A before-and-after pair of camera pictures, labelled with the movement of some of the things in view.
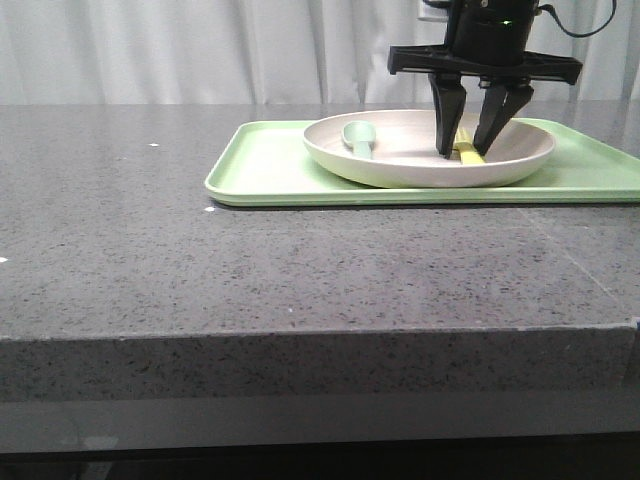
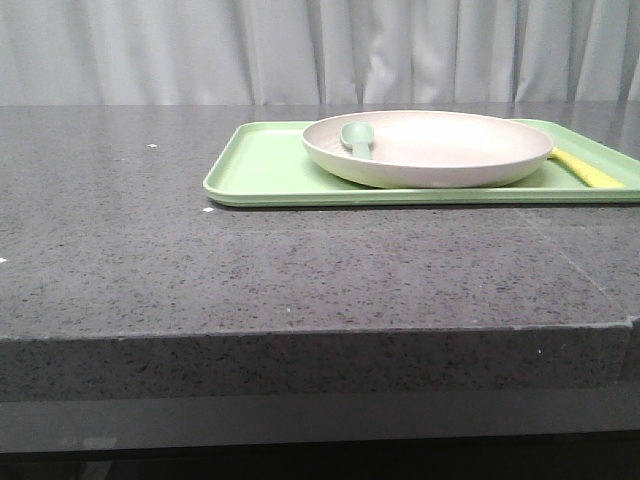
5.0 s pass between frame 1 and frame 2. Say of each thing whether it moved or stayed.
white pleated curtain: stayed
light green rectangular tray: stayed
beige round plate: stayed
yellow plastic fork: moved
